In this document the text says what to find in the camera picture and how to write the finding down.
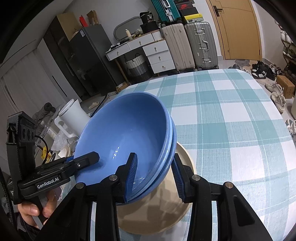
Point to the beige hard suitcase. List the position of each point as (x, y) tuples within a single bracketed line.
[(179, 46)]

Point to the black refrigerator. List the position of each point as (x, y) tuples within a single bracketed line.
[(80, 54)]

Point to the small brown cardboard box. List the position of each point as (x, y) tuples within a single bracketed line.
[(287, 85)]

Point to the woven laundry basket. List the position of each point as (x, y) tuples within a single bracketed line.
[(138, 68)]

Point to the blue bowl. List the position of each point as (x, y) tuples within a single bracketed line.
[(163, 172), (136, 122)]

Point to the white drawer desk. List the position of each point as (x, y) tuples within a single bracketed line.
[(152, 45)]

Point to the teal plaid tablecloth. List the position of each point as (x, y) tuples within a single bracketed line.
[(234, 132)]

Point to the oval mirror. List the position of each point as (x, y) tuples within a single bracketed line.
[(132, 24)]

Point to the silver aluminium suitcase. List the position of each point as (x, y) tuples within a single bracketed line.
[(202, 44)]

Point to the left hand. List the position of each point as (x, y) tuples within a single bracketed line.
[(29, 210)]

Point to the cream plate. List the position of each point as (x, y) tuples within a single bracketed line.
[(155, 213)]

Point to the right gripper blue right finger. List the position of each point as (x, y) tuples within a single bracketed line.
[(236, 218)]

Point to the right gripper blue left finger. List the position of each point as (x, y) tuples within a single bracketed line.
[(72, 218)]

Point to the wooden door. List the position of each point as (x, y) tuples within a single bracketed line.
[(237, 29)]

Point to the white electric kettle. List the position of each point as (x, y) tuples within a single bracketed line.
[(72, 119)]

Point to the teal suitcase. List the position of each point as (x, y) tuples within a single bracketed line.
[(167, 11)]

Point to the wooden shoe rack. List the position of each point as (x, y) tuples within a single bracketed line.
[(288, 52)]

